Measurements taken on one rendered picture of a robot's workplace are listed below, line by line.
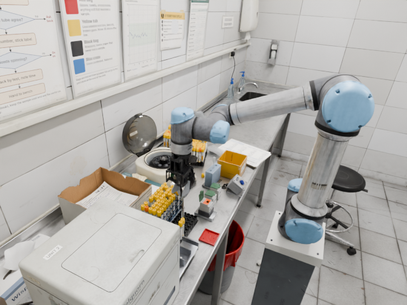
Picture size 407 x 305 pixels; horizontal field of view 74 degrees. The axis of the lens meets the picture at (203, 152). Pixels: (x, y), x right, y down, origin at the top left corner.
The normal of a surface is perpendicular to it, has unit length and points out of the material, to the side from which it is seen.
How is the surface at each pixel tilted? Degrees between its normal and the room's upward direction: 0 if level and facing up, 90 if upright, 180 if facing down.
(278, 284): 90
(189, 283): 0
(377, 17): 90
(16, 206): 90
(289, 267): 90
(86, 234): 0
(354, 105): 82
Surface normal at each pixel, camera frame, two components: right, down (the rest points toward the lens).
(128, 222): 0.06, -0.87
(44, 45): 0.91, 0.29
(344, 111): -0.27, 0.33
